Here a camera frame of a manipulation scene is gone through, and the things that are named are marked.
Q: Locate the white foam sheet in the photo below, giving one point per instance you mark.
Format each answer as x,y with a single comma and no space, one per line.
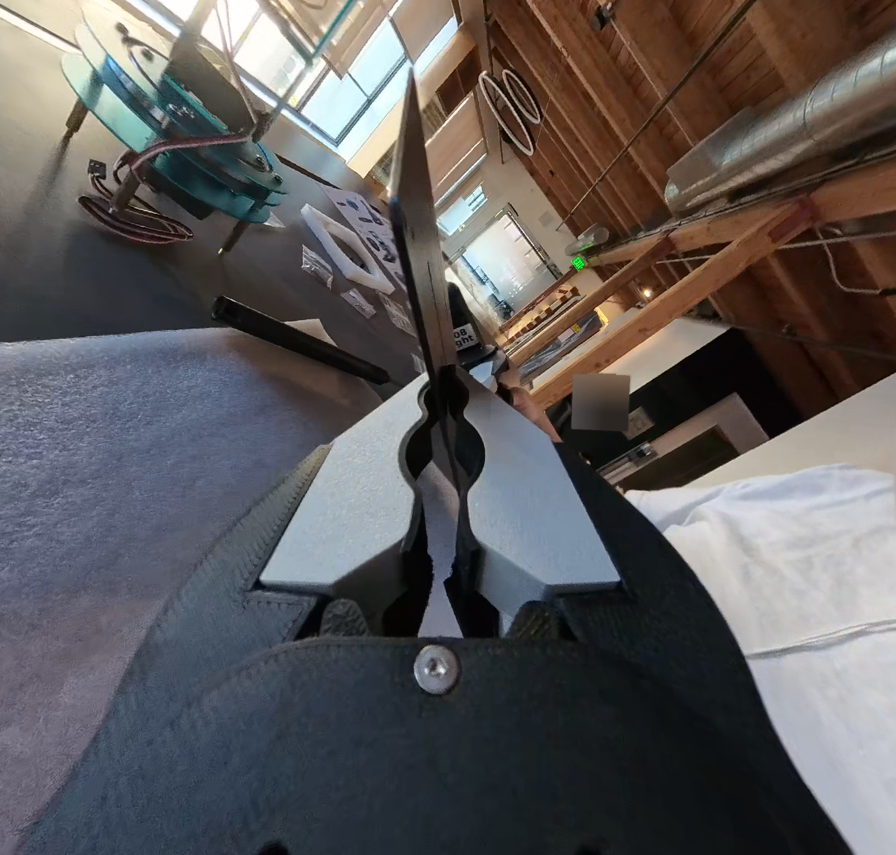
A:
140,449

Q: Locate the silver ventilation duct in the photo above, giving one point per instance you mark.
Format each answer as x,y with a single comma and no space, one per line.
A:
805,113

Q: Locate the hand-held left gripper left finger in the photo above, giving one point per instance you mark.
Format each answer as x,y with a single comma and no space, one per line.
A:
336,519

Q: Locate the white foam frame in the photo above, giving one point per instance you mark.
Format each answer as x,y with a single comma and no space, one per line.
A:
329,239

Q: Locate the black electric screwdriver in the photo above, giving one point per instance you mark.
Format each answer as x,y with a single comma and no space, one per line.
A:
294,337

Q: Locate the black metal base plate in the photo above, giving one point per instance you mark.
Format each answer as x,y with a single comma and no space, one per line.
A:
420,239

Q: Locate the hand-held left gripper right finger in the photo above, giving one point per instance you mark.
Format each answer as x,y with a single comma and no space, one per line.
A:
539,519

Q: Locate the person's right hand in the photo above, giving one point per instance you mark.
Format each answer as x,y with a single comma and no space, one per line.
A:
535,412

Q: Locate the grey wooden-edged desk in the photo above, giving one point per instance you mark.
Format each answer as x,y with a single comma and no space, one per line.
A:
70,274

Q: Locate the small screw bag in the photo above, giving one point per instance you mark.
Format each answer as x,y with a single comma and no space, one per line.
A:
358,301
316,265
397,314

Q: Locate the printed instruction sheet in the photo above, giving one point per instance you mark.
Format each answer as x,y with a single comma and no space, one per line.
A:
360,212

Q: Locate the blue toy robot arm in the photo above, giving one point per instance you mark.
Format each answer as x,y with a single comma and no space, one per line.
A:
189,120

